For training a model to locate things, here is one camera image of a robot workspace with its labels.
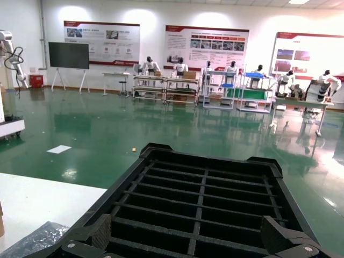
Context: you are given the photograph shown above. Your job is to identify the white frame shelf green panel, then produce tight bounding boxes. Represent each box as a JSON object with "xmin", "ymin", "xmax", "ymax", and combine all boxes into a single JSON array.
[{"xmin": 236, "ymin": 71, "xmax": 275, "ymax": 113}]

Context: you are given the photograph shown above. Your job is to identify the red box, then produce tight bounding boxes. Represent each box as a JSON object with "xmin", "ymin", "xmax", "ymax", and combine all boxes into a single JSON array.
[{"xmin": 28, "ymin": 74, "xmax": 45, "ymax": 89}]

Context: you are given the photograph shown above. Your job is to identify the black stool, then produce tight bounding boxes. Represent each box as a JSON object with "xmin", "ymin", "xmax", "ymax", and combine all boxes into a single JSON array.
[{"xmin": 118, "ymin": 80, "xmax": 130, "ymax": 97}]

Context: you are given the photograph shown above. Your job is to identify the small white desk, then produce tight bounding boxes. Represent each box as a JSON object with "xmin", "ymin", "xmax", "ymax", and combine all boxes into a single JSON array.
[{"xmin": 101, "ymin": 71, "xmax": 134, "ymax": 97}]

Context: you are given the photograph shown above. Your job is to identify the wall poster dark red photos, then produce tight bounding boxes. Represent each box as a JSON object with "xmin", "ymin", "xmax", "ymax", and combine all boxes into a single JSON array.
[{"xmin": 270, "ymin": 31, "xmax": 344, "ymax": 81}]

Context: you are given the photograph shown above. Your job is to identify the white paper sheet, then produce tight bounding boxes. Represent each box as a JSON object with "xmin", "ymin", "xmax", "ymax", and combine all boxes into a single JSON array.
[{"xmin": 46, "ymin": 145, "xmax": 73, "ymax": 154}]

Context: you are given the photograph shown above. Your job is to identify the long white table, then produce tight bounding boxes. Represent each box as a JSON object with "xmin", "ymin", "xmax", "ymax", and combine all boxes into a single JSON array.
[{"xmin": 269, "ymin": 96, "xmax": 335, "ymax": 137}]

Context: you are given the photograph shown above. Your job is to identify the white tube workbench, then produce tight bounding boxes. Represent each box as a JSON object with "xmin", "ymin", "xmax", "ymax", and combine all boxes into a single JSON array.
[
  {"xmin": 165, "ymin": 77, "xmax": 200, "ymax": 106},
  {"xmin": 133, "ymin": 75, "xmax": 168, "ymax": 104}
]

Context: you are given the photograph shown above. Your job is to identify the white wall conduit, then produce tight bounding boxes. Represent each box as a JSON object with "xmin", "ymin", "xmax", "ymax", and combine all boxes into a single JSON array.
[{"xmin": 39, "ymin": 0, "xmax": 48, "ymax": 70}]

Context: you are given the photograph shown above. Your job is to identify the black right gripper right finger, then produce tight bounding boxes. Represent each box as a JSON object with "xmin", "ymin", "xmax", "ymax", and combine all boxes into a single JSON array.
[{"xmin": 261, "ymin": 215, "xmax": 344, "ymax": 258}]

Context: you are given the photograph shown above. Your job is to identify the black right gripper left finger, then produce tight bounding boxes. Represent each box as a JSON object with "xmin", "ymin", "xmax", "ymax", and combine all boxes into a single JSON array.
[{"xmin": 34, "ymin": 213, "xmax": 112, "ymax": 258}]

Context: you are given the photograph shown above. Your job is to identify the crumpled bluish antistatic bag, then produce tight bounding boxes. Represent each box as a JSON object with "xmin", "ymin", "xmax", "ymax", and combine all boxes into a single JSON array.
[{"xmin": 0, "ymin": 220, "xmax": 71, "ymax": 258}]

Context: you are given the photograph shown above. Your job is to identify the black slotted container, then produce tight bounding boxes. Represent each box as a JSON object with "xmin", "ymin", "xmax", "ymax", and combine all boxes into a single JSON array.
[{"xmin": 52, "ymin": 142, "xmax": 323, "ymax": 258}]

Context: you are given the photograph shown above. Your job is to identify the black display screen on stand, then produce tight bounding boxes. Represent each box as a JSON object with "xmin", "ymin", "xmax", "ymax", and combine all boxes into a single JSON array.
[{"xmin": 48, "ymin": 41, "xmax": 91, "ymax": 94}]

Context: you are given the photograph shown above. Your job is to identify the wall poster two photos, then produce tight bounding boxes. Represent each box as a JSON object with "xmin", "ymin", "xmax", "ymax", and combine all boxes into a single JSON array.
[{"xmin": 63, "ymin": 20, "xmax": 141, "ymax": 66}]

